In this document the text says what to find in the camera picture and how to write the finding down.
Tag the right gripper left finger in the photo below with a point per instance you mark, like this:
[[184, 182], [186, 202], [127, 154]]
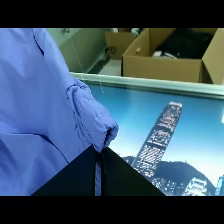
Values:
[[75, 178]]

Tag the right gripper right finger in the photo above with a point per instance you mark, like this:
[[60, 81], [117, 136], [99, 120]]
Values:
[[123, 178]]

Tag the blue long-sleeved shirt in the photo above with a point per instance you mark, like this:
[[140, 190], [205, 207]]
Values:
[[40, 110]]

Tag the large open cardboard box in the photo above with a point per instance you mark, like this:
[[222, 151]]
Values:
[[166, 63]]

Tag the small cardboard box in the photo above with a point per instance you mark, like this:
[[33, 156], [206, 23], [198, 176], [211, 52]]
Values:
[[118, 41]]

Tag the black garment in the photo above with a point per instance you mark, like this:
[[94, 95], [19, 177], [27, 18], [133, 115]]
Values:
[[186, 43]]

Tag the silver frame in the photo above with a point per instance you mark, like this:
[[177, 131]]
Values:
[[150, 84]]

